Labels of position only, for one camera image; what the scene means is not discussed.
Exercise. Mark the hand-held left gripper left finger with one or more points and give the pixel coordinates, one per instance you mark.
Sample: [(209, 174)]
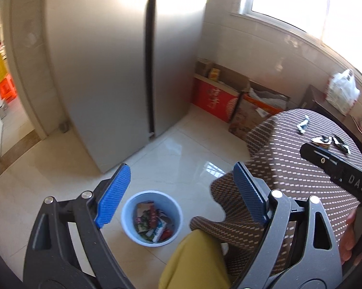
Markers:
[(114, 195)]

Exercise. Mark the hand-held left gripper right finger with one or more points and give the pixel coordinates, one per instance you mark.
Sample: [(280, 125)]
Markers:
[(250, 192)]

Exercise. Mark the blue plastic bin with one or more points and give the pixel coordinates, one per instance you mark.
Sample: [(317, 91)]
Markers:
[(128, 216)]

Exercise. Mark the blue and white carton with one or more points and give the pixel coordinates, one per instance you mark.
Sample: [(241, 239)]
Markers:
[(160, 228)]

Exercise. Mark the person's right hand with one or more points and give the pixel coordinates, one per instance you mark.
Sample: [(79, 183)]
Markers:
[(347, 237)]

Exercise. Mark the pile of discarded wrappers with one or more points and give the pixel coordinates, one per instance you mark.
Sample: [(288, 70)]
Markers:
[(146, 218)]

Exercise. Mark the table with brown patterned cloth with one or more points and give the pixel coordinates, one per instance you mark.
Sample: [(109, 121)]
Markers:
[(289, 168)]

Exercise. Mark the black white wrapper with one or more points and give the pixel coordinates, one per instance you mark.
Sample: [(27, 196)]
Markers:
[(321, 140)]

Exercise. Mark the white blue wrapper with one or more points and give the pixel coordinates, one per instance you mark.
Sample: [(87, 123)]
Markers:
[(303, 125)]

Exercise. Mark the printed brown cardboard box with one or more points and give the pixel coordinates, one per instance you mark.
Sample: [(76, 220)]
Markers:
[(244, 117)]

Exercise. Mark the dark wooden desk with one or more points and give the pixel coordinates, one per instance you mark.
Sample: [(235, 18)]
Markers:
[(316, 102)]

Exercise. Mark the person's yellow trouser leg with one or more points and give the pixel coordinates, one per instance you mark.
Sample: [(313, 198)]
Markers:
[(196, 262)]

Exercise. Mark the white plastic bag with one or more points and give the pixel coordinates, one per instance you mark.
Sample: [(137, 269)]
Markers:
[(343, 91)]

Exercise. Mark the red cardboard box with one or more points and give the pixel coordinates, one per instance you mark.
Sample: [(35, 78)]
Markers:
[(214, 99)]

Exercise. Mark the plain brown cardboard box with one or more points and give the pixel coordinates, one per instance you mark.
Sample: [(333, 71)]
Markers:
[(232, 76)]

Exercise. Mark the yellow packet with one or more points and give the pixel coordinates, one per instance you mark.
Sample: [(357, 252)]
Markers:
[(214, 73)]

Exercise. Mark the silver refrigerator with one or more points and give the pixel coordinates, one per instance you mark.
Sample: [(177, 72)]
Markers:
[(108, 66)]

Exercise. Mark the white framed window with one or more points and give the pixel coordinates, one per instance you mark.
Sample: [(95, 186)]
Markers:
[(304, 3)]

